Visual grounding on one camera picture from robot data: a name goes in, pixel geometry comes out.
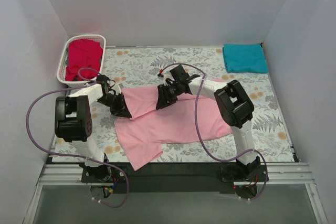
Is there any pink t shirt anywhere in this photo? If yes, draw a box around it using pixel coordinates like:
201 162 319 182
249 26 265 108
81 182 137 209
114 86 232 170

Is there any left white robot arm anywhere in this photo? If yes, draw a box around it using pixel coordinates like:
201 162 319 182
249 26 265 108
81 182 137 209
55 75 132 182

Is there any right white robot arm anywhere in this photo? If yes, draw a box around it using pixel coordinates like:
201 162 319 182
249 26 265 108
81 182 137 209
156 64 261 180

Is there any white plastic basket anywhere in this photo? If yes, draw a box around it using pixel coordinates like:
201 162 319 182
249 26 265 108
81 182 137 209
56 34 106 87

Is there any red t shirt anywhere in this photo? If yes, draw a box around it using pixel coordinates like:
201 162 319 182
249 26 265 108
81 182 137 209
65 39 103 81

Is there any folded teal t shirt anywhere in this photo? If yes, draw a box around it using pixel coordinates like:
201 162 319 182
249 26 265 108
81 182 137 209
223 44 268 73

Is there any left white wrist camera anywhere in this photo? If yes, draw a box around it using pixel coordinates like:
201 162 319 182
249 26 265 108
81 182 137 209
113 83 124 94

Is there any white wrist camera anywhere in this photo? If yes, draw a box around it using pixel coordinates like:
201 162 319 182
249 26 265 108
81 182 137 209
158 69 171 86
113 83 124 94

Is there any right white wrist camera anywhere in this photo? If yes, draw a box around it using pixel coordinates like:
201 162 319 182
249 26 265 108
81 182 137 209
158 69 171 86

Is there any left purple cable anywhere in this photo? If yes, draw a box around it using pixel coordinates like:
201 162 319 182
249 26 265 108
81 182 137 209
26 67 131 208

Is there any aluminium frame rail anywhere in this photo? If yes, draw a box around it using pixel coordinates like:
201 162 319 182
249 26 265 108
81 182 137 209
38 163 316 185

